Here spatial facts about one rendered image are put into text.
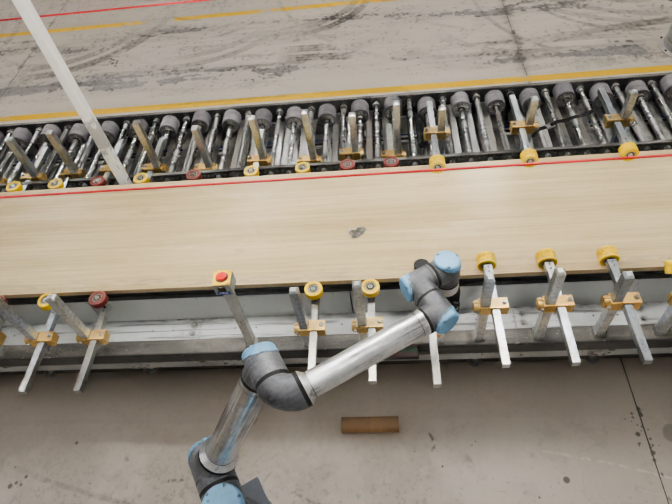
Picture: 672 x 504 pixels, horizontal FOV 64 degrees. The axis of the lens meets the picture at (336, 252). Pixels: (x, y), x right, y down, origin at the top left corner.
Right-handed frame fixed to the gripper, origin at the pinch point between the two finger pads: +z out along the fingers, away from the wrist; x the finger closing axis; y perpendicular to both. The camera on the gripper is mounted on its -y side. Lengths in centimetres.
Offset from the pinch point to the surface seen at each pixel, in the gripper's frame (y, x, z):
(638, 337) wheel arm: 73, -9, 5
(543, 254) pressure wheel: 47, 30, 3
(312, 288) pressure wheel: -52, 23, 9
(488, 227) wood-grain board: 28, 53, 11
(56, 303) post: -154, 6, -11
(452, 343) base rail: 7.9, 5.0, 30.5
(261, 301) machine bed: -79, 28, 26
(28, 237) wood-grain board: -201, 63, 11
